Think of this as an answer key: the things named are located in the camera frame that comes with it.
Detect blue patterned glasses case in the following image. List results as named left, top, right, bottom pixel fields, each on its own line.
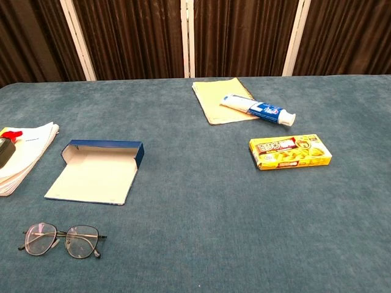
left=44, top=139, right=145, bottom=206

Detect black thin-rimmed eyeglasses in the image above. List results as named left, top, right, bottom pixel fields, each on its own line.
left=17, top=222, right=108, bottom=260

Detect yellow spiral notebook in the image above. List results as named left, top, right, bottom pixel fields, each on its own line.
left=191, top=77, right=260, bottom=126

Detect blue velvet table cloth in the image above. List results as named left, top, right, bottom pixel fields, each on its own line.
left=0, top=74, right=391, bottom=293

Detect white and blue toothpaste tube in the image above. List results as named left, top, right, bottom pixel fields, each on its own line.
left=219, top=93, right=297, bottom=126

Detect yellow snack box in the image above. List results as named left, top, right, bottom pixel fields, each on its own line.
left=249, top=133, right=333, bottom=171

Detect brown curtain screen panel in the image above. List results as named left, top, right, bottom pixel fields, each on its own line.
left=186, top=0, right=312, bottom=79
left=0, top=0, right=97, bottom=88
left=282, top=0, right=391, bottom=77
left=59, top=0, right=190, bottom=82

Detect white paper booklet stack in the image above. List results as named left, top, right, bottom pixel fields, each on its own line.
left=0, top=121, right=60, bottom=197

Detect black bottle with red cap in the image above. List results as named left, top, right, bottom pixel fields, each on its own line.
left=0, top=130, right=24, bottom=169

